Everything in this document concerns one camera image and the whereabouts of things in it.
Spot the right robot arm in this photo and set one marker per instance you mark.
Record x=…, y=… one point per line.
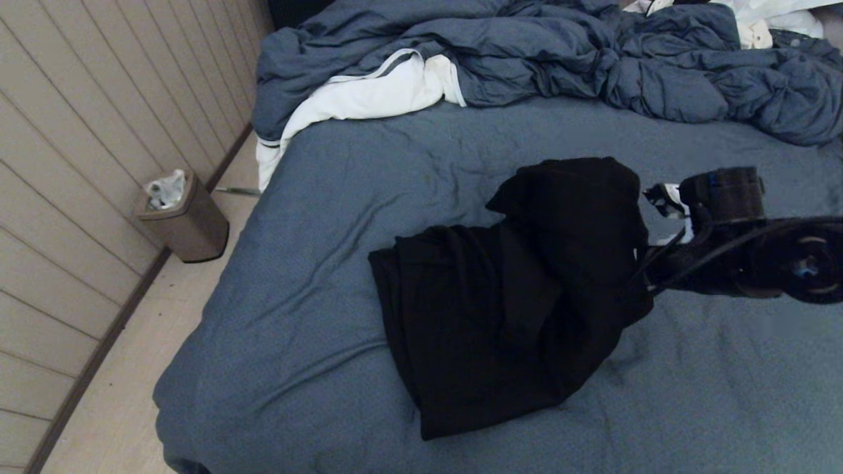
x=790, y=257

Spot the white pillow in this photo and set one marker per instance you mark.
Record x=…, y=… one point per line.
x=784, y=13

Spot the blue bed sheet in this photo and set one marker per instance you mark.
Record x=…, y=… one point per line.
x=296, y=296

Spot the white plastic bin bag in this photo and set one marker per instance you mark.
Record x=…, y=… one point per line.
x=166, y=189

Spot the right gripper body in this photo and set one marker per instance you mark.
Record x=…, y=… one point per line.
x=691, y=270

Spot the black zip hoodie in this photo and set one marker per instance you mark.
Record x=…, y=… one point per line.
x=514, y=296

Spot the dark headboard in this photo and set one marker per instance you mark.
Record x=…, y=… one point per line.
x=296, y=12

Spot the cream crumpled garment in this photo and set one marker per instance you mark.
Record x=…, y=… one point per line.
x=751, y=33

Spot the crumpled blue duvet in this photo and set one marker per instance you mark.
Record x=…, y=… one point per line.
x=527, y=46

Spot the beige trash bin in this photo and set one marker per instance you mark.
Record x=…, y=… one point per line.
x=188, y=227

